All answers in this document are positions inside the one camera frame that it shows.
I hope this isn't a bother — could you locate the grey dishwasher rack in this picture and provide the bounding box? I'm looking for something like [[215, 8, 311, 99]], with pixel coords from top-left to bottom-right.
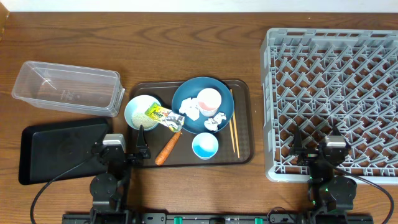
[[261, 28, 397, 185]]

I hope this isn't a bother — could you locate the small light blue cup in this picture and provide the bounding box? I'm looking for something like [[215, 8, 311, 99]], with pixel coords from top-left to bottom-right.
[[192, 133, 219, 160]]

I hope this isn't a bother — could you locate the dark blue plate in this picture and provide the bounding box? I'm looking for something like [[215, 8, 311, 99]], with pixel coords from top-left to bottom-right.
[[171, 77, 234, 134]]

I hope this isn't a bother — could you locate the light blue bowl with rice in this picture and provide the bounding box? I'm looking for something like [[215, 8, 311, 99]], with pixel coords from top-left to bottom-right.
[[124, 95, 161, 131]]

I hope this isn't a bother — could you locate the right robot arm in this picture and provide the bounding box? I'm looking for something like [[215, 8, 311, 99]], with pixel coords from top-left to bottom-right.
[[289, 128, 357, 223]]

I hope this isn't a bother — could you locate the orange carrot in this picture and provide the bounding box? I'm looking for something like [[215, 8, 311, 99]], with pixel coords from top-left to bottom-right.
[[155, 131, 182, 166]]

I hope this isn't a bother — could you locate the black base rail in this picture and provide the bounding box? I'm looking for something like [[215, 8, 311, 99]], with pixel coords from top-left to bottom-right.
[[61, 212, 374, 224]]

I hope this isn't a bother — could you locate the pink cup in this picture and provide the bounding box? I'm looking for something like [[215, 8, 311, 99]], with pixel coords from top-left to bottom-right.
[[197, 88, 222, 117]]

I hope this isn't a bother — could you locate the dark brown serving tray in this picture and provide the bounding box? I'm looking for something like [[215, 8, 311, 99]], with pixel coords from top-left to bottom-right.
[[126, 80, 254, 168]]

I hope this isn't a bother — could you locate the wooden chopstick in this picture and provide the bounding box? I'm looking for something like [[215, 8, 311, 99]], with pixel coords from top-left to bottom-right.
[[229, 88, 241, 159], [229, 120, 236, 153]]

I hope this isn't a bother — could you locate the black bin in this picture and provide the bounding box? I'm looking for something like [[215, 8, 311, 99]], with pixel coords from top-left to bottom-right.
[[18, 118, 111, 185]]

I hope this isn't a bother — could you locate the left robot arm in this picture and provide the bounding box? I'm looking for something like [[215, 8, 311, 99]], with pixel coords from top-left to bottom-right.
[[89, 126, 151, 224]]

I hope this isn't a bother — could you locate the clear plastic bin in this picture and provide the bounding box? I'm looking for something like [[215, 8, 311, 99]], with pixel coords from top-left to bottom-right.
[[12, 61, 125, 117]]

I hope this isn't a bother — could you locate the white tissue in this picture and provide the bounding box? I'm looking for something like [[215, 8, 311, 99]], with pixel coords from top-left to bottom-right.
[[204, 112, 226, 131], [179, 98, 200, 121]]

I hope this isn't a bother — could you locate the green snack wrapper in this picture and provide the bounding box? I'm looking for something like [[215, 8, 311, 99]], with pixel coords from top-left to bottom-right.
[[145, 103, 185, 133]]

